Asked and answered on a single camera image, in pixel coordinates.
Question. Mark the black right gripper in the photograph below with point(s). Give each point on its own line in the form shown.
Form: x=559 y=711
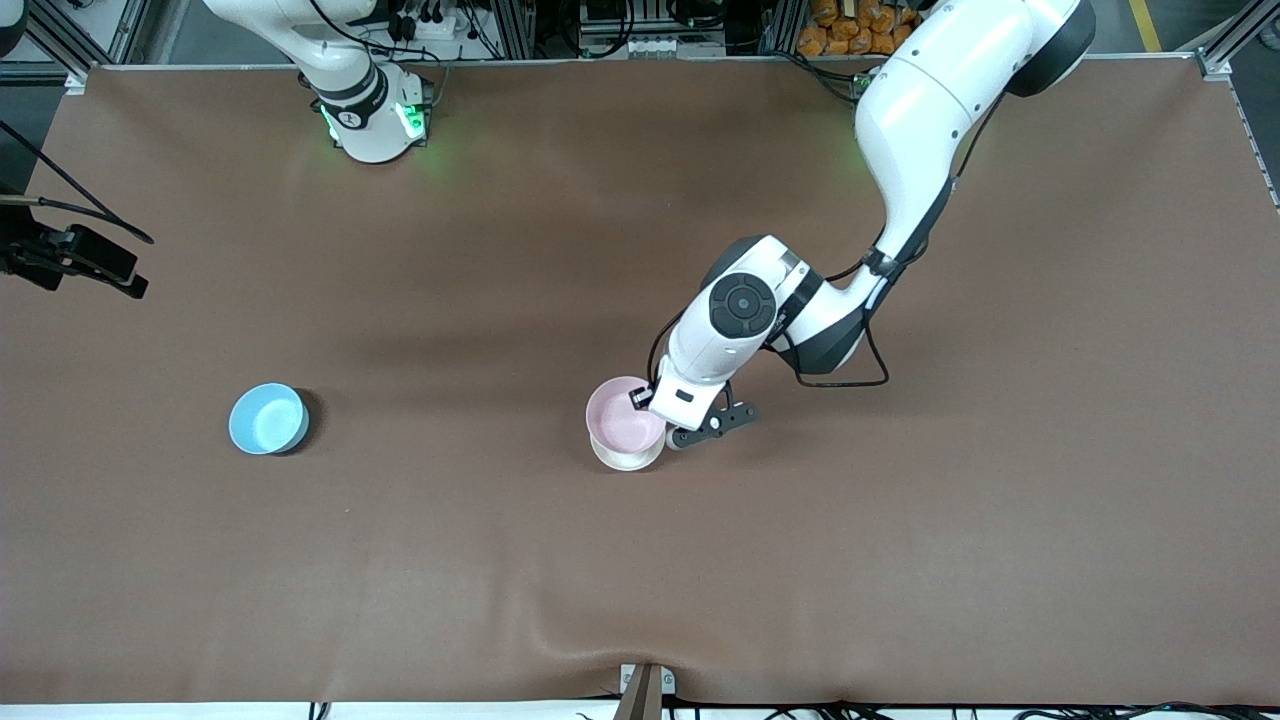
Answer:
x=40 y=252

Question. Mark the pink bowl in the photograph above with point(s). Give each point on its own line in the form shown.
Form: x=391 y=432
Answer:
x=618 y=418

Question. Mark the blue bowl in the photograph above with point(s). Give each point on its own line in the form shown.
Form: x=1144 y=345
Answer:
x=266 y=420

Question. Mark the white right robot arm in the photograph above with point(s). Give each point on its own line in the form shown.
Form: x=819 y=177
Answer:
x=365 y=130

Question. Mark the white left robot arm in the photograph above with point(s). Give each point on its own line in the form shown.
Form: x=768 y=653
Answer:
x=920 y=110

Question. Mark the white bowl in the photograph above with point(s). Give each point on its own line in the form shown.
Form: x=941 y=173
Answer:
x=627 y=460

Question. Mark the brown table cloth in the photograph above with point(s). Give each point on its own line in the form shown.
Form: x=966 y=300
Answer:
x=500 y=560

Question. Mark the white terminal strip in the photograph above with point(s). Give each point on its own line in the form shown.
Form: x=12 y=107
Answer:
x=660 y=46

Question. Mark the white power strip with plugs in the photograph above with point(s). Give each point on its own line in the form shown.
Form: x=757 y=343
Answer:
x=440 y=27

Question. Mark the pile of orange packets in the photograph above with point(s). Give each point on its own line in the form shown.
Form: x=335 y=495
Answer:
x=850 y=35

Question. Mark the aluminium frame profile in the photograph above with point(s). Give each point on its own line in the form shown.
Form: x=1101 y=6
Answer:
x=1215 y=62
x=60 y=42

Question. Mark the grey metal bracket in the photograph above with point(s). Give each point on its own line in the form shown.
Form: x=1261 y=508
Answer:
x=666 y=681

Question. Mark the brown camera post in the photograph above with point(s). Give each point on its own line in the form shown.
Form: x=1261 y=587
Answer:
x=640 y=700

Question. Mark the aluminium frame post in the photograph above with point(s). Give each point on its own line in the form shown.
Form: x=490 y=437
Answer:
x=515 y=30

